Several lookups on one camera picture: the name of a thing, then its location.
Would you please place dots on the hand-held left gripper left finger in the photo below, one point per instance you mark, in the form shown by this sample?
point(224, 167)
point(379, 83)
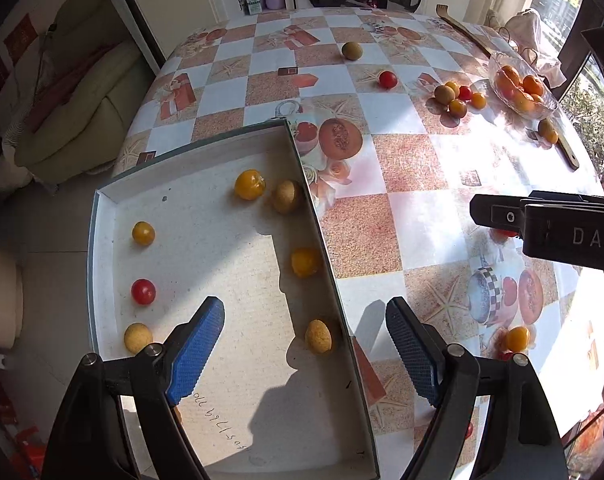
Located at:
point(194, 355)

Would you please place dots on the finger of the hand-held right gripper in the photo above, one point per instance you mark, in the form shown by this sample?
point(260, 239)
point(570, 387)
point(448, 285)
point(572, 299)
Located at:
point(572, 198)
point(492, 212)

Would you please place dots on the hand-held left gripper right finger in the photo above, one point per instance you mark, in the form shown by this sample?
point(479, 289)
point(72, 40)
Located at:
point(414, 355)

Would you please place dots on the white cardboard box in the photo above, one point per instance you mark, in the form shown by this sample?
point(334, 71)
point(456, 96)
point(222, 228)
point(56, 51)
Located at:
point(222, 270)

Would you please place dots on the orange tangerine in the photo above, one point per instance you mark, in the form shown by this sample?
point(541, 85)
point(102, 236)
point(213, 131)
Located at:
point(533, 85)
point(509, 76)
point(538, 100)
point(524, 102)

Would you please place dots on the clear glass bowl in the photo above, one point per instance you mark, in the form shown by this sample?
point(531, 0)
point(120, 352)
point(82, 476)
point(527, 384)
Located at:
point(497, 72)

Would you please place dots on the wooden back scratcher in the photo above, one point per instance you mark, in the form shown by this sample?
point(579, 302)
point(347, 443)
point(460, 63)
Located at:
point(462, 27)

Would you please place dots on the white round container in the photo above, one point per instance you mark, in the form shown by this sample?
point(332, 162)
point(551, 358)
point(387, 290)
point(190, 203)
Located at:
point(4, 305)

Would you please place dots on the beige sofa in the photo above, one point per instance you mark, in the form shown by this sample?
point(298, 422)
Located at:
point(82, 125)

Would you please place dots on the white bottle green label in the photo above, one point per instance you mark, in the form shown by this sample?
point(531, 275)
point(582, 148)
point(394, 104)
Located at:
point(253, 2)

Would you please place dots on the dark window frame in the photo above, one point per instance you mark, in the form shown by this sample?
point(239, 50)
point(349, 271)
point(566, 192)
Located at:
point(602, 50)

